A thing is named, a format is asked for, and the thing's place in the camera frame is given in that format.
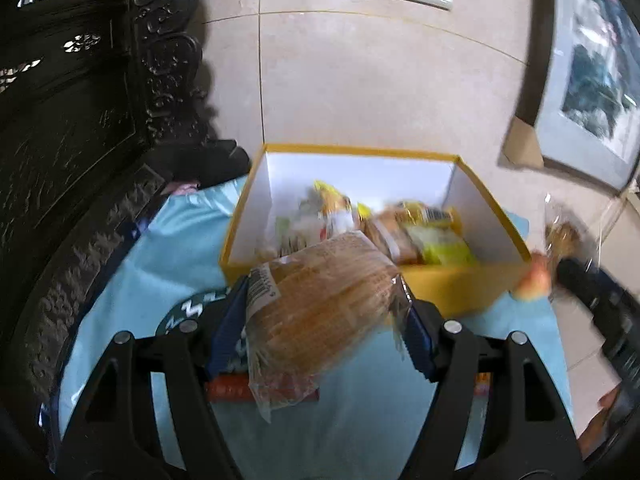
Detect round bread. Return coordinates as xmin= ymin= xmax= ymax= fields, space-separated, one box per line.
xmin=245 ymin=231 xmax=411 ymax=420

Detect small cakes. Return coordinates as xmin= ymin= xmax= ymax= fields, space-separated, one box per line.
xmin=544 ymin=194 xmax=598 ymax=281

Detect yellow-green snack packet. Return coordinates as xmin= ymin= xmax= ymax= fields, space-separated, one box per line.
xmin=401 ymin=202 xmax=477 ymax=266

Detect brown pastry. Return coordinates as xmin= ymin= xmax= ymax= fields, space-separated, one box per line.
xmin=360 ymin=204 xmax=422 ymax=266

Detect bag of white steamed buns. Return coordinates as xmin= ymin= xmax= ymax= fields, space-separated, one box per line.
xmin=255 ymin=193 xmax=328 ymax=262

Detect orange packet with white label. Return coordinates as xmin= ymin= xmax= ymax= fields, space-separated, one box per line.
xmin=314 ymin=180 xmax=359 ymax=240

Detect person's right hand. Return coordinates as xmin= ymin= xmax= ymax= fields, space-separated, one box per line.
xmin=577 ymin=386 xmax=620 ymax=460

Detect red long biscuit pack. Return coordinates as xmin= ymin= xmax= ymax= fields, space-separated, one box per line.
xmin=205 ymin=373 xmax=320 ymax=403

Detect red orange snack packet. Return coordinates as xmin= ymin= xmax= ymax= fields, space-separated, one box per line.
xmin=474 ymin=373 xmax=491 ymax=396

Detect red apple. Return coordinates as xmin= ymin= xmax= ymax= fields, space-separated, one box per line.
xmin=511 ymin=252 xmax=552 ymax=301

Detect yellow cardboard shoe box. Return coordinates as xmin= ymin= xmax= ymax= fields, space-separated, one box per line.
xmin=219 ymin=144 xmax=532 ymax=316

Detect light blue cartoon tablecloth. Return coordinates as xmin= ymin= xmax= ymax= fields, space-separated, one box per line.
xmin=46 ymin=173 xmax=576 ymax=480

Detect framed lotus painting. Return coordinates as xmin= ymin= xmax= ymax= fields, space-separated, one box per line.
xmin=516 ymin=0 xmax=639 ymax=191

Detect dark carved wooden furniture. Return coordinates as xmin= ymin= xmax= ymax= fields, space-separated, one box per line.
xmin=1 ymin=0 xmax=250 ymax=420

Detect cardboard frame corner protector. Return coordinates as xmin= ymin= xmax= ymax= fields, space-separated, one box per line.
xmin=502 ymin=117 xmax=544 ymax=169

